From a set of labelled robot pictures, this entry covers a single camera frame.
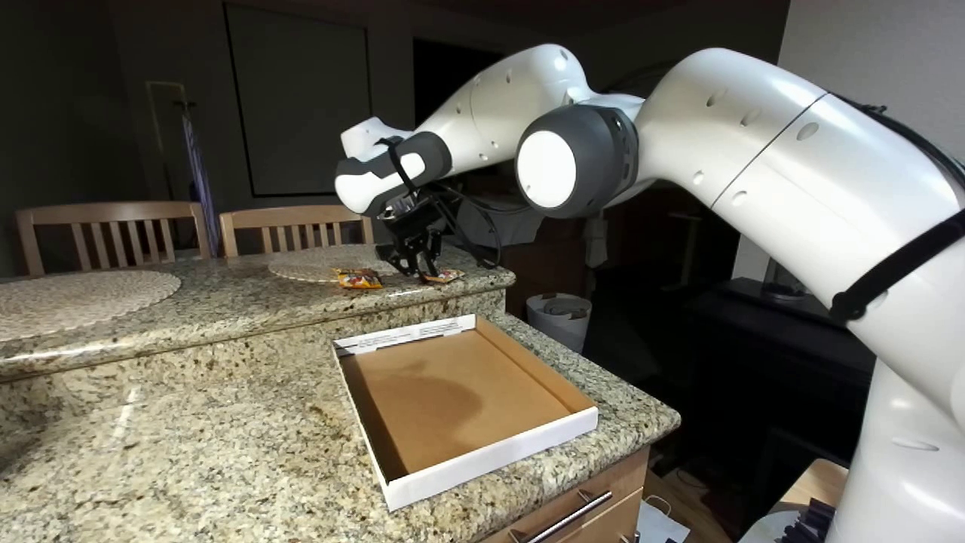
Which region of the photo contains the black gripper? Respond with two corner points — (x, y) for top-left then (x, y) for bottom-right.
(374, 192), (446, 276)

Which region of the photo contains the orange blue snack sachet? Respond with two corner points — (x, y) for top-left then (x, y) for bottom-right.
(333, 269), (384, 290)

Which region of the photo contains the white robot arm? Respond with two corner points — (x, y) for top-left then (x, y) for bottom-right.
(333, 42), (965, 543)

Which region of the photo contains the shallow cardboard box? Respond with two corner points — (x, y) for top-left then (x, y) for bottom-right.
(333, 315), (596, 509)

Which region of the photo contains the wooden chair near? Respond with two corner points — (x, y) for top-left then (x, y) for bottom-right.
(221, 204), (374, 257)

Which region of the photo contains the wooden chair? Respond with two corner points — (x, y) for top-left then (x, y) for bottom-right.
(221, 204), (374, 257)
(15, 199), (211, 276)

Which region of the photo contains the white trash bin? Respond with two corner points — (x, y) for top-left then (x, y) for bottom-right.
(523, 292), (590, 350)

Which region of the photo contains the wooden chair far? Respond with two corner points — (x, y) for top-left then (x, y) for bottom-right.
(15, 199), (211, 276)

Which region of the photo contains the far round woven placemat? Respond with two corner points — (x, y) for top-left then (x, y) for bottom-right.
(0, 272), (179, 342)

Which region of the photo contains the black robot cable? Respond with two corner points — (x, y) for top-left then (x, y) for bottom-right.
(380, 132), (544, 269)

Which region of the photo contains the wall projection screen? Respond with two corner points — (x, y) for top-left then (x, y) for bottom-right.
(224, 2), (371, 196)

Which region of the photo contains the drawer with metal handle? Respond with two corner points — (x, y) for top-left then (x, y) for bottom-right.
(483, 450), (649, 543)

